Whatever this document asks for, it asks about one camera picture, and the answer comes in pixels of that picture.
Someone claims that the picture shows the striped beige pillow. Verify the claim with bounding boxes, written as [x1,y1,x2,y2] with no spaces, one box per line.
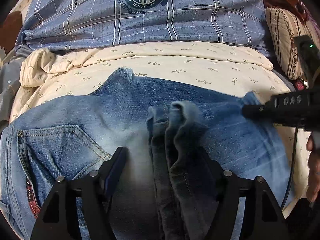
[265,7,319,80]

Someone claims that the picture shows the blue denim jeans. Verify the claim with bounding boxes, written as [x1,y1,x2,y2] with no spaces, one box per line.
[1,68,290,239]

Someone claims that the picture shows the cream leaf-print quilt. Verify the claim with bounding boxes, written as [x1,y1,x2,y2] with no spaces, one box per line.
[10,41,311,218]

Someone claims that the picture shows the red small box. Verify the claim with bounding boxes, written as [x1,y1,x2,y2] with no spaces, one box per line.
[293,79,306,91]

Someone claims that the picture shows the grey patterned blanket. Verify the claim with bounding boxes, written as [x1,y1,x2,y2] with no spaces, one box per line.
[0,45,32,132]

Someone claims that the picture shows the person's right hand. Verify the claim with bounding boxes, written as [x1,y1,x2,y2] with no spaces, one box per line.
[306,134,320,203]

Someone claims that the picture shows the blue plaid duvet with emblem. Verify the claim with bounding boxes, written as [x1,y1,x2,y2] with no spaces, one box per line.
[16,0,274,57]

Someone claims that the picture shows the dark red cloth bag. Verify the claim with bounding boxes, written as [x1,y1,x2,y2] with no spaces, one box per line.
[263,0,309,24]

